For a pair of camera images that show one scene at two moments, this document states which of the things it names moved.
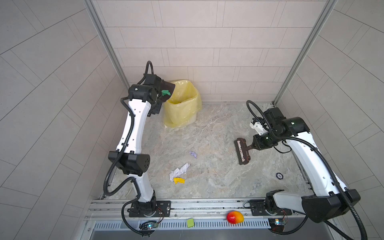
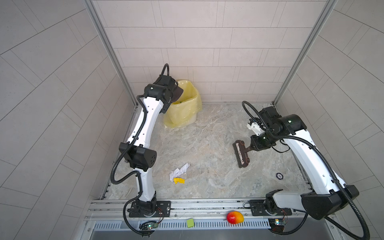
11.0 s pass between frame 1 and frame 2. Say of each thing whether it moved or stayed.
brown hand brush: stayed
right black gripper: stayed
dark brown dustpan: moved
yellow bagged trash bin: stayed
